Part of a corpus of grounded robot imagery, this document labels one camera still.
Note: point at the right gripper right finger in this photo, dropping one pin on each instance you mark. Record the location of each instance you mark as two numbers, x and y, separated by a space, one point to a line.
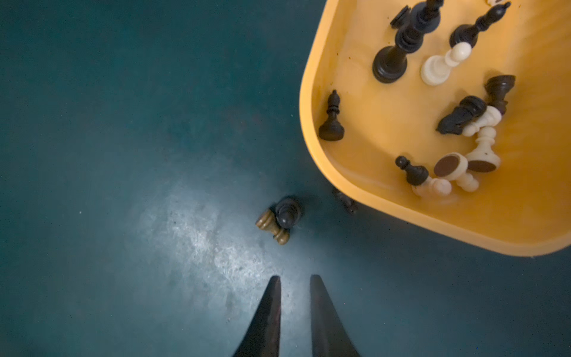
329 337

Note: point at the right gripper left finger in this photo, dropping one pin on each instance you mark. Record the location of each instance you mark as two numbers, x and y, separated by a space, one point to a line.
263 335

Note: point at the brown pawn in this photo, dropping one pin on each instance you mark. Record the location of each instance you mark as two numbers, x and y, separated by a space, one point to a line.
268 222

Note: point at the black pawn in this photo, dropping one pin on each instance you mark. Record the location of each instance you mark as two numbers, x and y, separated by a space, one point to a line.
288 213
416 175
469 33
401 18

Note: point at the black piece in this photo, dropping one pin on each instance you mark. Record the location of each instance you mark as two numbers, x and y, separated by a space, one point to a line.
390 63
331 129
348 203

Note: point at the white pawn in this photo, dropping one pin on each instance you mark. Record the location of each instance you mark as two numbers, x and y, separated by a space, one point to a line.
491 117
454 167
433 188
483 159

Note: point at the black knight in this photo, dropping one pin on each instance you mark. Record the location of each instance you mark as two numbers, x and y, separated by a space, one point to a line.
468 109

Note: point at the brown pawn low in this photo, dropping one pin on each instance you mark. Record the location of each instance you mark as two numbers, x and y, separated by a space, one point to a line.
497 88

